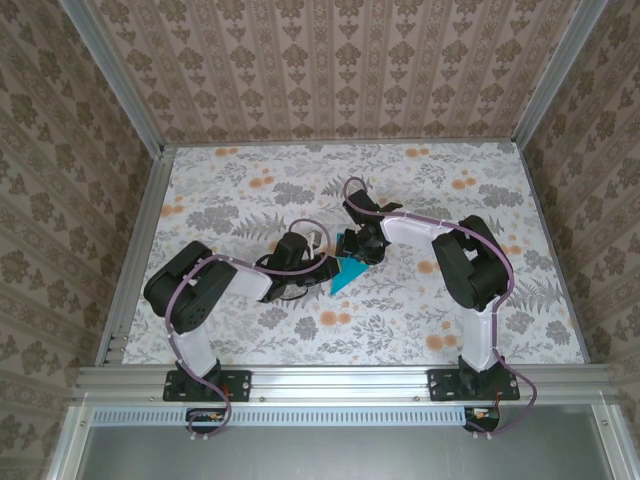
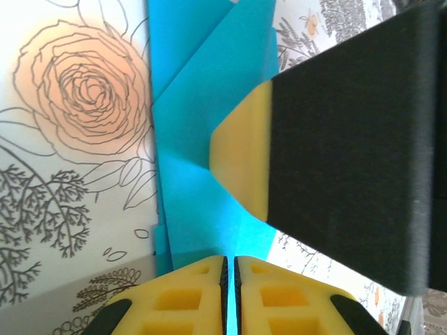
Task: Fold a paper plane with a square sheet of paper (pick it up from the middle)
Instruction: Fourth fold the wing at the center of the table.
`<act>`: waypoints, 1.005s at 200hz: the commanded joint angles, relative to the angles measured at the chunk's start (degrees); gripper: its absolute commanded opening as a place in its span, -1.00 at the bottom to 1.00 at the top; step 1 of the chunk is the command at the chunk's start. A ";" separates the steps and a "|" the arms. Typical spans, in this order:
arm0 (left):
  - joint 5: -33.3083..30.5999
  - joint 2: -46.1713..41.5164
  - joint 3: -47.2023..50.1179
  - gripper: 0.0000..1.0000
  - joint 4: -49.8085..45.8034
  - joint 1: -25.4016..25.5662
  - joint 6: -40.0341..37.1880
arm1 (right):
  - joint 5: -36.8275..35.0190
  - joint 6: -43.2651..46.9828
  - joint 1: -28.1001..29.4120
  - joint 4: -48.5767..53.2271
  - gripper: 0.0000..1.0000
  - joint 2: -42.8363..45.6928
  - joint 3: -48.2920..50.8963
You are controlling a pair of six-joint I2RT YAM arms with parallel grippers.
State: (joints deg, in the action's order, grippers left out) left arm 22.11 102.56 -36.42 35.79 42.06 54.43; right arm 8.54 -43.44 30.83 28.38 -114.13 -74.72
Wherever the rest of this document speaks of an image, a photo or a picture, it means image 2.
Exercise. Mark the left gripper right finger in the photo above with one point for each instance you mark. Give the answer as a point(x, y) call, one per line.
point(290, 303)

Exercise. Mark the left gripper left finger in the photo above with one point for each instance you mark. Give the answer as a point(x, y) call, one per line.
point(174, 303)

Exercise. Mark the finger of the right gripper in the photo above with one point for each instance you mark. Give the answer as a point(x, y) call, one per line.
point(349, 157)

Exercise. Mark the floral tablecloth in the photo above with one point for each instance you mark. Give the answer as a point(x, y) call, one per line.
point(70, 139)

